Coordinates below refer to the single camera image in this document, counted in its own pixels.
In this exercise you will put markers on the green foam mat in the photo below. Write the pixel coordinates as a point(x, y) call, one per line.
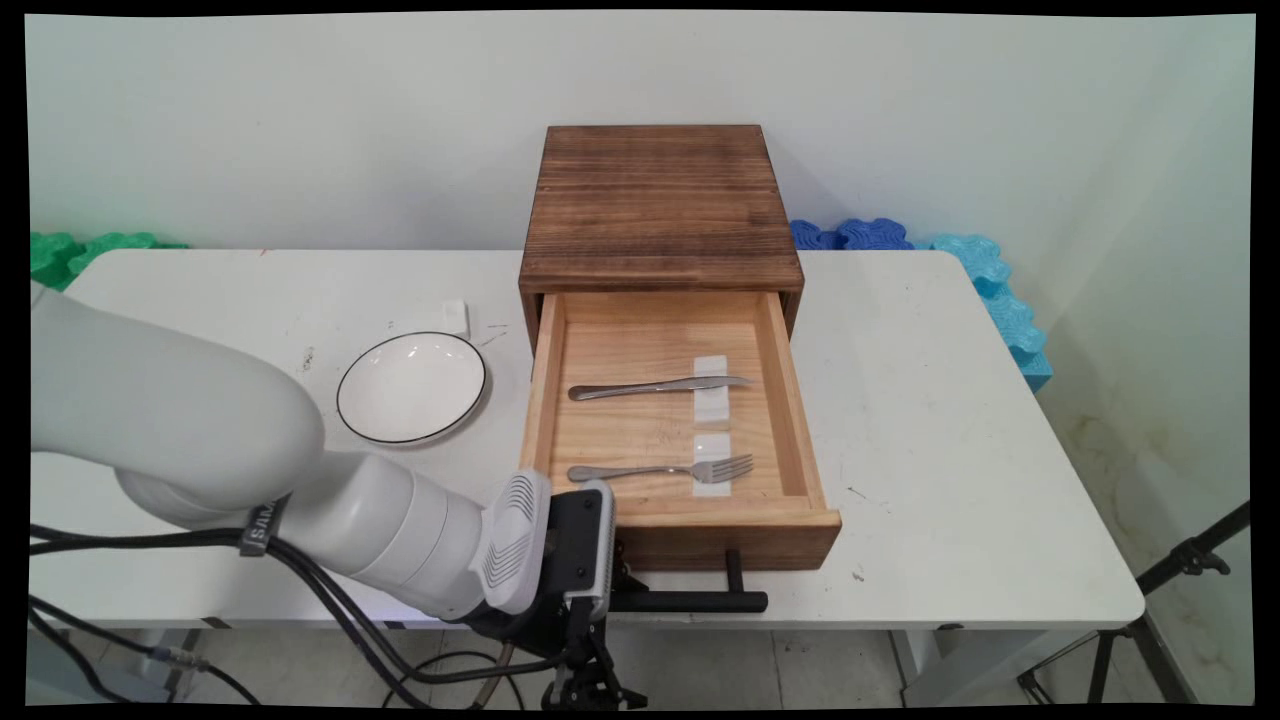
point(60, 255)

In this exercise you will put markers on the white plate with black rim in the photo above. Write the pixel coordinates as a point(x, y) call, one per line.
point(410, 390)

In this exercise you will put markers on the dark wooden drawer cabinet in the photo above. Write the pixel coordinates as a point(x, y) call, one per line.
point(655, 200)

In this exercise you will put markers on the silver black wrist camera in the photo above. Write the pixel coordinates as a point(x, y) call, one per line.
point(582, 545)

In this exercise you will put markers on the white table leg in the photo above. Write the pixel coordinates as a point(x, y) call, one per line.
point(940, 665)
point(165, 645)

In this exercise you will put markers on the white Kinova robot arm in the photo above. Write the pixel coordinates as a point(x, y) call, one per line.
point(180, 420)

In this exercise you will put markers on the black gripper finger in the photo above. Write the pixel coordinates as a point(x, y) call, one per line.
point(572, 692)
point(615, 690)

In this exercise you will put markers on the dark blue foam mat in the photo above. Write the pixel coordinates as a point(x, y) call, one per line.
point(860, 236)

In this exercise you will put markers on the silver fork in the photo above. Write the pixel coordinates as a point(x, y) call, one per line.
point(720, 468)

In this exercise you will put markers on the black tripod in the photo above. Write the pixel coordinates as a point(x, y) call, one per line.
point(1190, 560)

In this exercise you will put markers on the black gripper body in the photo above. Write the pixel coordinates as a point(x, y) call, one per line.
point(560, 640)

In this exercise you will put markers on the silver table knife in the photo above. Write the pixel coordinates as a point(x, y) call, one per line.
point(650, 387)

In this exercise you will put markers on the white cutlery rest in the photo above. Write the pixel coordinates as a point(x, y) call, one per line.
point(712, 445)
point(712, 410)
point(455, 318)

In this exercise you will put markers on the light blue foam mat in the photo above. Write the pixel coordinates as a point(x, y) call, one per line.
point(1005, 305)

